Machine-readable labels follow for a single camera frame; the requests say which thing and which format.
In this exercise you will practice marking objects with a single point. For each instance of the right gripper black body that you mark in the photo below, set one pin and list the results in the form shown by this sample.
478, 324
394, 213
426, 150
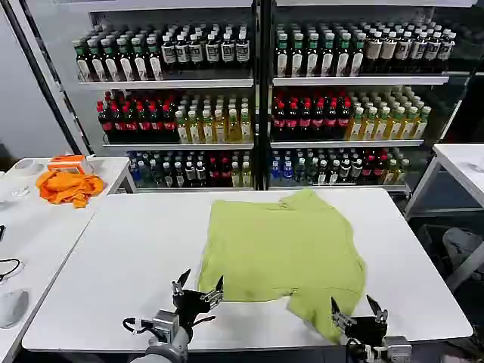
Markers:
365, 331

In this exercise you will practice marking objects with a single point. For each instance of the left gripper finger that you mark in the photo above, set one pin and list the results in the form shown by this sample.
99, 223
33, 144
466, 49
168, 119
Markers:
215, 293
181, 283

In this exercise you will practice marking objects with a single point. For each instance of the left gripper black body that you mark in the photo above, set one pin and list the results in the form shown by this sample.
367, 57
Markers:
193, 304

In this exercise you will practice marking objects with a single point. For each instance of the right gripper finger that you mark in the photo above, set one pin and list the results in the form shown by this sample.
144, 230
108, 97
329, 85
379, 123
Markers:
379, 313
341, 319

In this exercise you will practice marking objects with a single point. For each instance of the light green shirt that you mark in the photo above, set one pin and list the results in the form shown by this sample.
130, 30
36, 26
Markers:
280, 249

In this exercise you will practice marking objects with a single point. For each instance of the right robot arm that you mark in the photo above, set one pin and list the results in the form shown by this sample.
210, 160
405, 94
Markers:
395, 349

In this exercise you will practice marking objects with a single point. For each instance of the grey fabric bundle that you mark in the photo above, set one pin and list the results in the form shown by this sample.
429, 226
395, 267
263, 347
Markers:
463, 246

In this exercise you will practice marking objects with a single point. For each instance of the orange cloth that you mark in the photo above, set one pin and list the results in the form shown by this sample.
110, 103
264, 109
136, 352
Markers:
68, 187

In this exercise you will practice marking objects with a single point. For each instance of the white side table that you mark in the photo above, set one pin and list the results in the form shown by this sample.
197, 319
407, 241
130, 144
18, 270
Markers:
41, 230

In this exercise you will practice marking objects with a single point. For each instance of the orange and white box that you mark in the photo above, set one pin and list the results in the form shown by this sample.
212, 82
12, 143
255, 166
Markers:
68, 163

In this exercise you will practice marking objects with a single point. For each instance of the grey computer mouse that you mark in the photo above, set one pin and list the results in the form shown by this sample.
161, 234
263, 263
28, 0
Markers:
13, 308

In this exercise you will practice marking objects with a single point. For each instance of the shelf with bottled drinks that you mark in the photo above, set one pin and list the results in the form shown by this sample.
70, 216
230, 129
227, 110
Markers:
170, 102
348, 102

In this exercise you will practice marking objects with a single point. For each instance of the clear plastic bag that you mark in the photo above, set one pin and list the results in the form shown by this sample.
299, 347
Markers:
20, 191

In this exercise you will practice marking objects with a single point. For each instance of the black phone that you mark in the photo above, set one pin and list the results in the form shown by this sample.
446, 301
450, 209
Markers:
2, 232

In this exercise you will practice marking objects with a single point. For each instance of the white tape roll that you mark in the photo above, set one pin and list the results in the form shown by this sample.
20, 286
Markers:
30, 168

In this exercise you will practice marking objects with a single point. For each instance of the black slanted pole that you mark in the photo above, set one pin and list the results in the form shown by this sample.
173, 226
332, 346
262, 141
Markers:
45, 83

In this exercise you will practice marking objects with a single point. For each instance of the white table with grey frame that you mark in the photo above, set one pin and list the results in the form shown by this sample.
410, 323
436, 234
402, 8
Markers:
459, 162

